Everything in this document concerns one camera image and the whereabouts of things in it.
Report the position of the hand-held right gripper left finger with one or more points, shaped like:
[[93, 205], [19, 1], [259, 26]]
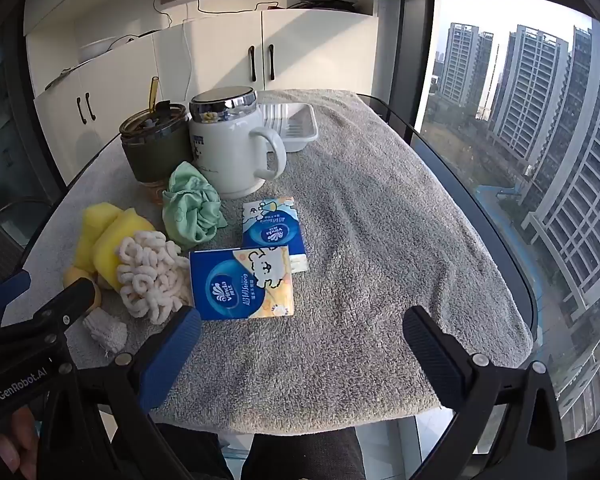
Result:
[[167, 360]]

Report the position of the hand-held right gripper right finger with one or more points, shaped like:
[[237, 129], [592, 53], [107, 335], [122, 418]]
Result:
[[437, 360]]

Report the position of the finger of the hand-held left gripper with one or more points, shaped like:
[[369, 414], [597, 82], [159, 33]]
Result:
[[55, 310], [15, 287]]

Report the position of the grey knitted cloth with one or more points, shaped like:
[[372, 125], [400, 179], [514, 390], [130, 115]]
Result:
[[105, 332]]

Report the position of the yellow rectangular sponge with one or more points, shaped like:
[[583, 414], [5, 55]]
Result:
[[95, 222], [111, 255]]

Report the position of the cream chenille sponge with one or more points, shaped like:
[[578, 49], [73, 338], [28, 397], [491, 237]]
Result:
[[152, 280]]

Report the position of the blue tissue packet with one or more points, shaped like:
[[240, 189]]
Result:
[[235, 285], [275, 235]]

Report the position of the white plastic tray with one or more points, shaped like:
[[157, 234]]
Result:
[[292, 127]]

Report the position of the person's left hand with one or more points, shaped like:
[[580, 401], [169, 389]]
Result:
[[17, 440]]

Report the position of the yellow egg-shaped sponge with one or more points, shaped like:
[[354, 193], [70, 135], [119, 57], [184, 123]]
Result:
[[77, 280]]

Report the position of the grey towel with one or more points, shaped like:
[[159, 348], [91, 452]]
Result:
[[370, 260]]

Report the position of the green cloth scrunchie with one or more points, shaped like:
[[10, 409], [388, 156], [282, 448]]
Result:
[[187, 210]]

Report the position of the person's dark trousers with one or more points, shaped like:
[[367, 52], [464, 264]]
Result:
[[300, 455]]

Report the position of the glass cup with dark sleeve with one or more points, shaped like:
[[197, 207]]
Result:
[[152, 152]]

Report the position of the grey rag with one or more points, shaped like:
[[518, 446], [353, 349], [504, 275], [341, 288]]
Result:
[[62, 79]]

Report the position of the white mug with chrome lid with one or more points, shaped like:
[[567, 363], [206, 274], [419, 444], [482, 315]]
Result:
[[225, 152]]

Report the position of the apartment building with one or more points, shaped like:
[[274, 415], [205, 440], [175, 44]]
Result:
[[585, 185], [462, 62], [527, 90]]

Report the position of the white cabinet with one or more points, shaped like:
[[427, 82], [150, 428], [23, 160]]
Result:
[[215, 55]]

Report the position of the black window frame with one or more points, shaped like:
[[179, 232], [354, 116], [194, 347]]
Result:
[[410, 50]]

